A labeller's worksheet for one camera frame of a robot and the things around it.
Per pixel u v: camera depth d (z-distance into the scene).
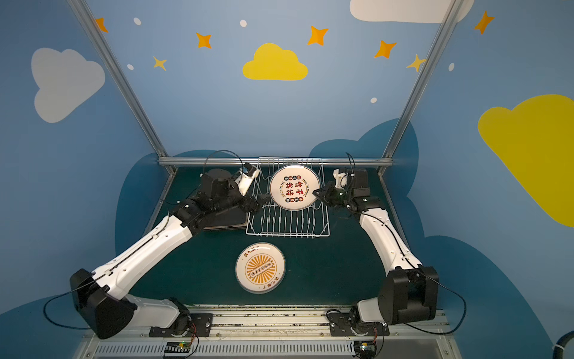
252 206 0.66
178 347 0.73
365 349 0.73
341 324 0.75
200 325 0.74
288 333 0.73
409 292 0.42
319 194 0.80
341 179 0.73
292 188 0.84
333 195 0.72
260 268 0.86
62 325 0.42
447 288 0.38
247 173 0.62
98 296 0.38
